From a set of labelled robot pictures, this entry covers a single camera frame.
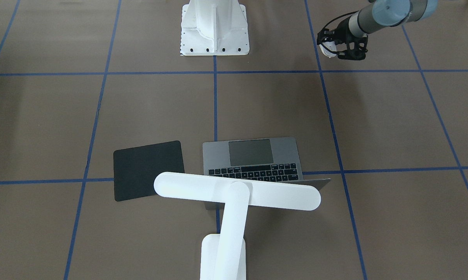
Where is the grey laptop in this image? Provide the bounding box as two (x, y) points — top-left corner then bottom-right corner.
(203, 137), (330, 190)

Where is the white desk lamp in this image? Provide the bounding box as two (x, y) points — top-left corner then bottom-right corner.
(154, 172), (321, 280)

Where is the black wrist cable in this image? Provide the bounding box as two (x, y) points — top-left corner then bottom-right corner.
(316, 11), (360, 39)

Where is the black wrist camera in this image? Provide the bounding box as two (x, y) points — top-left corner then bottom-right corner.
(335, 35), (368, 61)

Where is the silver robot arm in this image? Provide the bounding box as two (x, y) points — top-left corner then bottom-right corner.
(316, 0), (438, 61)

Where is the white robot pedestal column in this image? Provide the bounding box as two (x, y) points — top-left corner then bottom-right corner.
(180, 0), (250, 56)

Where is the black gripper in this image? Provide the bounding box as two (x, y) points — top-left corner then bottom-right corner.
(317, 21), (354, 58)

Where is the black mouse pad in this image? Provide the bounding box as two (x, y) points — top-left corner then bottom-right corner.
(113, 140), (185, 202)

